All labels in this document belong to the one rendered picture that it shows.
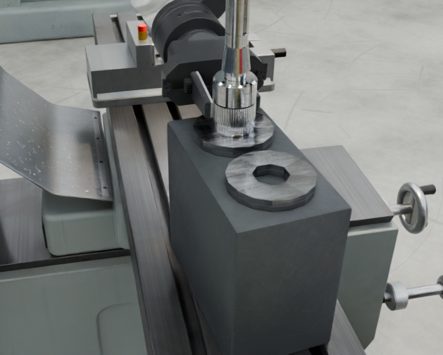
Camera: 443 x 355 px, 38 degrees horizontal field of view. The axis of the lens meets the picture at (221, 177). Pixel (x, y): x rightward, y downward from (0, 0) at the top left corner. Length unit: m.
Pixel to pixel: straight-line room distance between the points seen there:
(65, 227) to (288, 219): 0.59
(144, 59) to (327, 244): 0.64
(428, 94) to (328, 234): 2.99
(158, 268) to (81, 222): 0.32
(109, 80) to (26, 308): 0.44
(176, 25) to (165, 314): 0.34
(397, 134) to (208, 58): 2.44
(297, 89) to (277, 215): 2.88
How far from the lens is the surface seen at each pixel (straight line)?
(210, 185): 0.63
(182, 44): 0.77
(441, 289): 1.48
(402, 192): 1.51
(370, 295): 1.40
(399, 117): 3.29
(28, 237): 1.22
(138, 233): 0.87
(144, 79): 1.19
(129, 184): 0.97
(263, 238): 0.59
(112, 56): 1.23
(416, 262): 2.38
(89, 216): 1.11
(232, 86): 0.66
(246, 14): 0.65
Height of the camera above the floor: 1.49
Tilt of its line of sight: 34 degrees down
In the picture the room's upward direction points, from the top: 2 degrees clockwise
